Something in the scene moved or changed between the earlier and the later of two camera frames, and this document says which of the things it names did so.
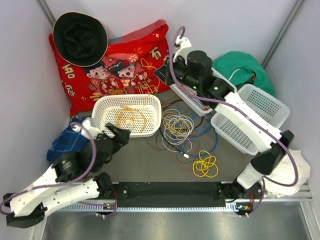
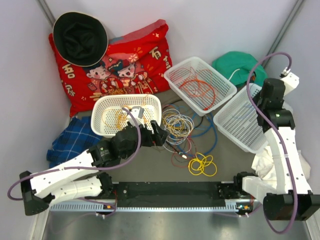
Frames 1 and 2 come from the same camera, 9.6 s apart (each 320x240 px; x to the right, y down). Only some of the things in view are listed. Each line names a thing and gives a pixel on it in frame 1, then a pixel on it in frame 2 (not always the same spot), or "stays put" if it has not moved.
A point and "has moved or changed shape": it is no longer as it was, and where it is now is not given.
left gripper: x=122 y=137 to x=157 y=139
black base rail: x=171 y=194 stays put
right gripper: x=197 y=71 to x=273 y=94
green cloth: x=242 y=68 stays put
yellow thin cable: x=206 y=166 has moved or changed shape
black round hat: x=80 y=39 stays put
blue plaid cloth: x=68 y=140 stays put
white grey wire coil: x=178 y=128 stays put
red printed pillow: x=128 y=68 stays put
